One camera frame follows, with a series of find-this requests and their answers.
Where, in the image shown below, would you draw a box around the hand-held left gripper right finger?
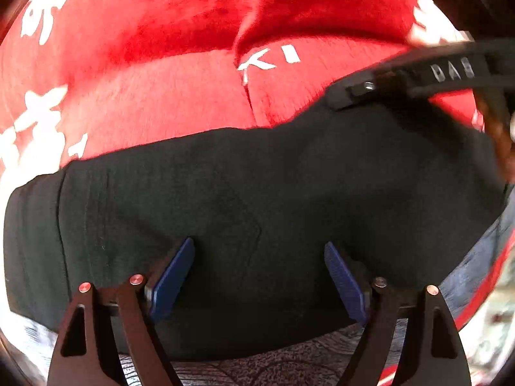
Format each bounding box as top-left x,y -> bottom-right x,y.
324,242 -> 472,386

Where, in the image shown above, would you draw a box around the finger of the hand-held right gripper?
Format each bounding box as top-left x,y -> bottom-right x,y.
327,61 -> 412,110

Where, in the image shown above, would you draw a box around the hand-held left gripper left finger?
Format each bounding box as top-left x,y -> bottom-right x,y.
47,237 -> 196,386

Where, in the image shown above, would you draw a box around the red printed blanket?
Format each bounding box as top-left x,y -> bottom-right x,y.
0,0 -> 493,202

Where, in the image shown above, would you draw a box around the grey patterned bed sheet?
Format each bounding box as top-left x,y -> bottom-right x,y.
20,209 -> 515,386

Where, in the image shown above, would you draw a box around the person's right forearm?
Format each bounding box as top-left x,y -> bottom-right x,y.
474,87 -> 515,183

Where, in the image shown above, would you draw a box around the black pants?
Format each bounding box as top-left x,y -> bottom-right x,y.
2,96 -> 508,363

